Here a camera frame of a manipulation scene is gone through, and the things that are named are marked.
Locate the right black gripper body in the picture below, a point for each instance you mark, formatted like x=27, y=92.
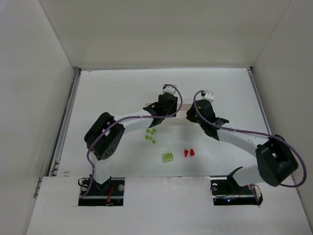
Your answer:
x=204, y=105

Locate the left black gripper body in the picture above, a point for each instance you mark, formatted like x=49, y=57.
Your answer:
x=168, y=98

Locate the green 2x2 lego plate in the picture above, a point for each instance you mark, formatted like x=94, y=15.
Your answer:
x=168, y=157

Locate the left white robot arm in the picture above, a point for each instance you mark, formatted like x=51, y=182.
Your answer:
x=104, y=136

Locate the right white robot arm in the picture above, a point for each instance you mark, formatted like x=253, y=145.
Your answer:
x=274, y=160

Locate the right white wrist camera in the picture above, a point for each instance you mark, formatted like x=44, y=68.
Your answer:
x=207, y=95

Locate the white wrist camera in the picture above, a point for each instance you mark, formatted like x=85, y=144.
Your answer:
x=169, y=88
x=207, y=95

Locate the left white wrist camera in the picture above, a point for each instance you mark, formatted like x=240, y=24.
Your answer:
x=169, y=88

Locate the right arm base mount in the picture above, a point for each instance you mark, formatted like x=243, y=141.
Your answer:
x=226, y=191

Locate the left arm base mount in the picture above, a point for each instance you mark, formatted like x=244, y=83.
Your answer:
x=108, y=194

